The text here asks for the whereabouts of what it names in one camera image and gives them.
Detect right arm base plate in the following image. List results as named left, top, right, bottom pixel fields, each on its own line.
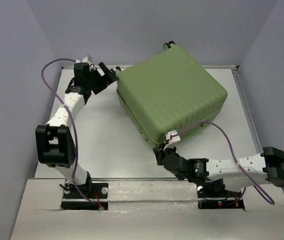
left=197, top=181, right=245, bottom=210

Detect green suitcase with blue lining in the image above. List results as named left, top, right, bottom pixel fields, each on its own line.
left=116, top=41, right=228, bottom=147

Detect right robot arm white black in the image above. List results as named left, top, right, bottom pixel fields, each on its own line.
left=153, top=146, right=284, bottom=196

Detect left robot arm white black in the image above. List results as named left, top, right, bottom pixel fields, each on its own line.
left=35, top=60, right=118, bottom=198

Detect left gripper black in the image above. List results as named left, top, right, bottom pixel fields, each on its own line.
left=87, top=63, right=119, bottom=95

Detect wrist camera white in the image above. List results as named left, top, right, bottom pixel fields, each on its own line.
left=76, top=55, right=92, bottom=65
left=164, top=130, right=181, bottom=150

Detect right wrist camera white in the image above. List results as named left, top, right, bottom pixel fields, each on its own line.
left=164, top=130, right=181, bottom=150

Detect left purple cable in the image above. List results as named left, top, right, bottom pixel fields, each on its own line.
left=41, top=58, right=105, bottom=210

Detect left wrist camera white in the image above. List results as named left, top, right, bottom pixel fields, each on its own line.
left=76, top=55, right=92, bottom=65

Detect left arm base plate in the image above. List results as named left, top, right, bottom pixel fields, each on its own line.
left=59, top=182, right=109, bottom=211

